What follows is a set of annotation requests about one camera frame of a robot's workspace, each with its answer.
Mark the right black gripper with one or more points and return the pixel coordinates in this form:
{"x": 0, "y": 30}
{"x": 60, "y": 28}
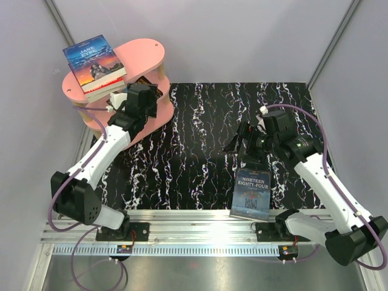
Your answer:
{"x": 248, "y": 132}

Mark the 169-Storey Treehouse black book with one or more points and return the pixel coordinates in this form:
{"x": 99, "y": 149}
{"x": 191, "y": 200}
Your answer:
{"x": 153, "y": 86}

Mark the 13-Storey Treehouse red book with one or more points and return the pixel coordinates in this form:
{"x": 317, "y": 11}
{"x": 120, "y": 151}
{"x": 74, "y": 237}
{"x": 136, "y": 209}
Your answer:
{"x": 119, "y": 82}

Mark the Jane Eyre blue book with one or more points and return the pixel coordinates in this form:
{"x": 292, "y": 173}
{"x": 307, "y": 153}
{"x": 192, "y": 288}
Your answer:
{"x": 94, "y": 62}

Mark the purple paperback book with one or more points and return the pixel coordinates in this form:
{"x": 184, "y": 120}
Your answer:
{"x": 100, "y": 95}

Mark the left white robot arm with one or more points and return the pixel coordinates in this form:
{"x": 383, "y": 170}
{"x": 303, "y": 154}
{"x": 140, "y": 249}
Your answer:
{"x": 73, "y": 192}

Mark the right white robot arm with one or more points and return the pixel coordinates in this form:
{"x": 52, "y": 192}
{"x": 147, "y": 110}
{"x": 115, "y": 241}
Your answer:
{"x": 353, "y": 231}

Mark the Nineteen Eighty-Four blue book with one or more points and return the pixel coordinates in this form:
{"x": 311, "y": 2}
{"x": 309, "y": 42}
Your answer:
{"x": 251, "y": 195}

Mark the black marble table mat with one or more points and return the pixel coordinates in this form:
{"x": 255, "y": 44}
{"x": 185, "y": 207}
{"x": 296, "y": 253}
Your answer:
{"x": 182, "y": 165}

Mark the pink three-tier shelf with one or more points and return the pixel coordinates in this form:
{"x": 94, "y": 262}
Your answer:
{"x": 140, "y": 57}

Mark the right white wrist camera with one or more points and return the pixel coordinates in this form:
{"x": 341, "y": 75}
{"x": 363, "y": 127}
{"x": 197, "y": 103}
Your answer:
{"x": 261, "y": 112}

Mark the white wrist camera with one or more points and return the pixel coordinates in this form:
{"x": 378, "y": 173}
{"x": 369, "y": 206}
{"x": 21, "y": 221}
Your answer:
{"x": 115, "y": 100}
{"x": 261, "y": 112}

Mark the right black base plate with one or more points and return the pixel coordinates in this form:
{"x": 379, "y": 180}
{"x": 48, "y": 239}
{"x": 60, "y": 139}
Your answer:
{"x": 266, "y": 233}

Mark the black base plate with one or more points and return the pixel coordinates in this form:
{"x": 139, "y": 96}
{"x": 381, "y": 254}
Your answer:
{"x": 266, "y": 233}
{"x": 139, "y": 231}

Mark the aluminium rail frame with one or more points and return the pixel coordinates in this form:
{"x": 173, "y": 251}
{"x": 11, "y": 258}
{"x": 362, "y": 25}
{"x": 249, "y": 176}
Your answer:
{"x": 313, "y": 270}

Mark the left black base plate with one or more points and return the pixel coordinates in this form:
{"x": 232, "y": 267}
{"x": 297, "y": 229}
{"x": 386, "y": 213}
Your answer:
{"x": 139, "y": 231}

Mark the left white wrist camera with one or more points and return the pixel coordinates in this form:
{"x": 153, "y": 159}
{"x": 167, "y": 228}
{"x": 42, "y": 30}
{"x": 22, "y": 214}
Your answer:
{"x": 115, "y": 100}

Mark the slotted white cable duct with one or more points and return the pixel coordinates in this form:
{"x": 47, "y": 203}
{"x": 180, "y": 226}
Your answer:
{"x": 166, "y": 250}

